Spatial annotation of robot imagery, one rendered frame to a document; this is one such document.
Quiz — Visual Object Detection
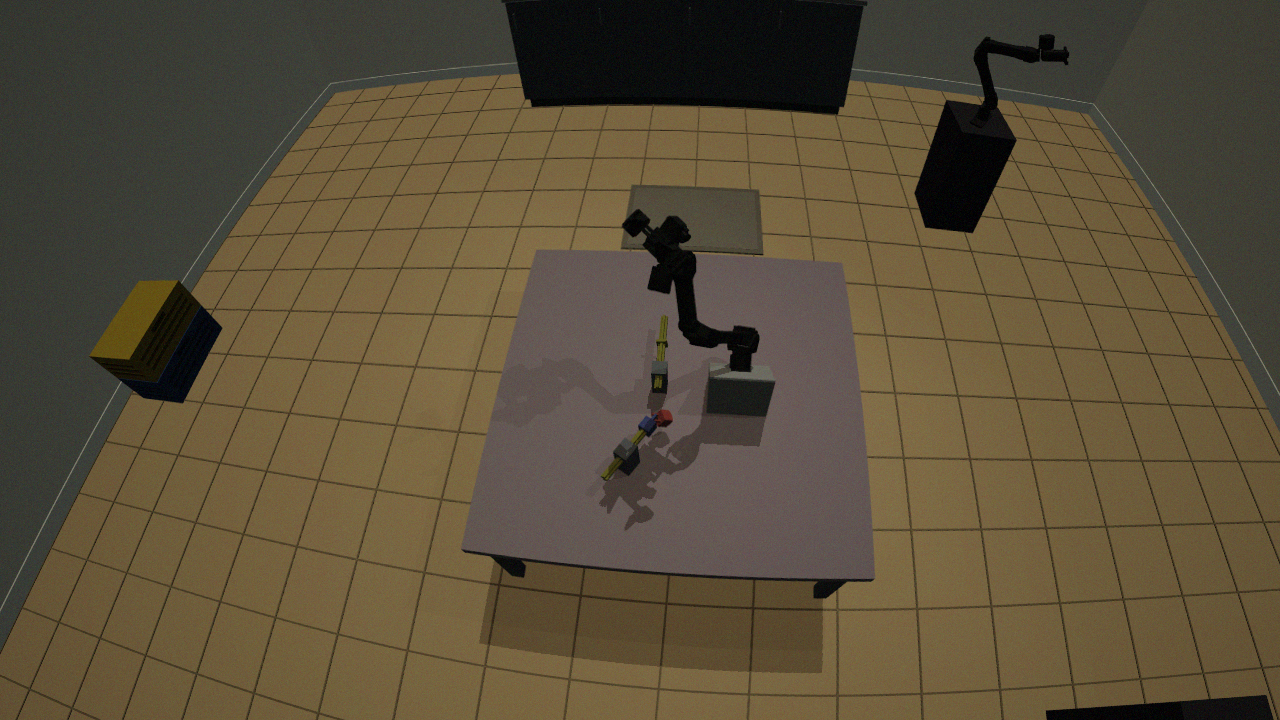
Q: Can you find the yellow rectangular bar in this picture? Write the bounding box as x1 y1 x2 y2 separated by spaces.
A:
652 315 668 395

